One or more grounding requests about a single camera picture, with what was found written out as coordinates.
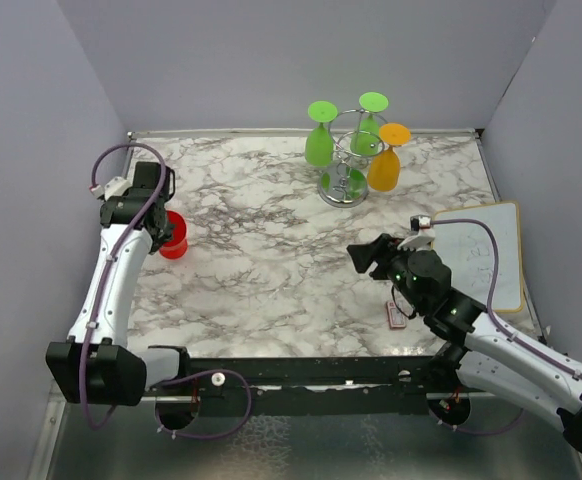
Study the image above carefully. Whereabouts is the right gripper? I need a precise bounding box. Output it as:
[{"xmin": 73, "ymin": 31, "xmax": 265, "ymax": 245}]
[{"xmin": 349, "ymin": 232, "xmax": 426, "ymax": 313}]

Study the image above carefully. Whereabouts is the red wine glass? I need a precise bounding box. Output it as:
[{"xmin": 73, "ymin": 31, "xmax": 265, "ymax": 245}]
[{"xmin": 159, "ymin": 210, "xmax": 188, "ymax": 260}]

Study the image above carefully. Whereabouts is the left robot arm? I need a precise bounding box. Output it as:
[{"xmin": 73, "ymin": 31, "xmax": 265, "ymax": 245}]
[{"xmin": 46, "ymin": 162, "xmax": 192, "ymax": 406}]

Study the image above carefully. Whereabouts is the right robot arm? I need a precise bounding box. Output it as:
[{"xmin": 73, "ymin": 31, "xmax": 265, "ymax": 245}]
[{"xmin": 347, "ymin": 234, "xmax": 582, "ymax": 454}]

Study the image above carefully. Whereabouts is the orange wine glass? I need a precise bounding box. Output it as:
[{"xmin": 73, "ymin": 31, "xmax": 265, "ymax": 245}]
[{"xmin": 367, "ymin": 123, "xmax": 411, "ymax": 192}]

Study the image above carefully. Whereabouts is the rear green wine glass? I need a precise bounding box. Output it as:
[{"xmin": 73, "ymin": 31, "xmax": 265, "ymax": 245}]
[{"xmin": 350, "ymin": 92, "xmax": 389, "ymax": 157}]

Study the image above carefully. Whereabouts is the green wine glass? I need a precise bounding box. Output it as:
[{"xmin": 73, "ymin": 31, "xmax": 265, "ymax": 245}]
[
  {"xmin": 350, "ymin": 92, "xmax": 389, "ymax": 157},
  {"xmin": 305, "ymin": 100, "xmax": 338, "ymax": 167}
]

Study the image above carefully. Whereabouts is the chrome wine glass rack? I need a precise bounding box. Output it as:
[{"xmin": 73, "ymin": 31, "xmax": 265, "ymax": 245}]
[{"xmin": 318, "ymin": 107, "xmax": 387, "ymax": 208}]

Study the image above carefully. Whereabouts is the left green wine glass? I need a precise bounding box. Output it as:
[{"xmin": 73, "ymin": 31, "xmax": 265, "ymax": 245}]
[{"xmin": 305, "ymin": 100, "xmax": 338, "ymax": 167}]

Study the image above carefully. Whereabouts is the red white eraser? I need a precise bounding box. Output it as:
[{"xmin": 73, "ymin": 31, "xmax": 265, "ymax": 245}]
[{"xmin": 386, "ymin": 301, "xmax": 407, "ymax": 330}]

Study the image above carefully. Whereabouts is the small whiteboard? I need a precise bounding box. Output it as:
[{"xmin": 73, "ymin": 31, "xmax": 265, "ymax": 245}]
[{"xmin": 432, "ymin": 202, "xmax": 525, "ymax": 313}]

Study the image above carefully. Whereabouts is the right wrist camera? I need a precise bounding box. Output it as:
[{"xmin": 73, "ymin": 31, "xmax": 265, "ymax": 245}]
[{"xmin": 397, "ymin": 215, "xmax": 435, "ymax": 251}]

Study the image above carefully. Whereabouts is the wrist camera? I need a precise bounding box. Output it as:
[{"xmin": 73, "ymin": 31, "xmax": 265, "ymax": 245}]
[
  {"xmin": 397, "ymin": 215, "xmax": 435, "ymax": 251},
  {"xmin": 89, "ymin": 176, "xmax": 132, "ymax": 201}
]

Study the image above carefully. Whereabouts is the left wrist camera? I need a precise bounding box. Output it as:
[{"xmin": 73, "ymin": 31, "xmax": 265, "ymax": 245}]
[{"xmin": 89, "ymin": 176, "xmax": 132, "ymax": 201}]

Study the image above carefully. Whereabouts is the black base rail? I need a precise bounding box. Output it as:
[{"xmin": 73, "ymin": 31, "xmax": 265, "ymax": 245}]
[{"xmin": 145, "ymin": 341, "xmax": 477, "ymax": 417}]

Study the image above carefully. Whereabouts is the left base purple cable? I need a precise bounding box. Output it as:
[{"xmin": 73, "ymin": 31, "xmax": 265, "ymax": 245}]
[{"xmin": 154, "ymin": 368, "xmax": 254, "ymax": 442}]

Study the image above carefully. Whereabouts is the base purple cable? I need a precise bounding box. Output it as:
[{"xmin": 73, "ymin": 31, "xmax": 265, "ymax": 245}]
[
  {"xmin": 435, "ymin": 399, "xmax": 525, "ymax": 436},
  {"xmin": 154, "ymin": 368, "xmax": 254, "ymax": 442}
]

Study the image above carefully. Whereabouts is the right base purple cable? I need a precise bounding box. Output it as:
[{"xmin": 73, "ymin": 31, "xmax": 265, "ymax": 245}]
[{"xmin": 435, "ymin": 399, "xmax": 525, "ymax": 436}]

